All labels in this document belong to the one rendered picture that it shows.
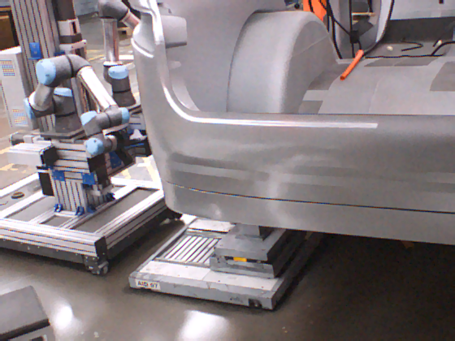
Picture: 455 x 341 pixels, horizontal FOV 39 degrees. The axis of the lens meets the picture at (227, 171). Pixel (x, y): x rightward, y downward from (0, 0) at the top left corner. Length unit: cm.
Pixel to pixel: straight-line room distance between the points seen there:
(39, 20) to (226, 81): 140
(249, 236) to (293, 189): 137
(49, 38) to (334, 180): 224
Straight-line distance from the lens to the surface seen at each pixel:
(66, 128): 362
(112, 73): 396
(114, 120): 300
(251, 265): 328
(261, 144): 197
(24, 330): 283
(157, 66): 214
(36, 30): 384
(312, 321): 310
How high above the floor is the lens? 173
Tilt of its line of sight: 20 degrees down
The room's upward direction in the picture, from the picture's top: 7 degrees counter-clockwise
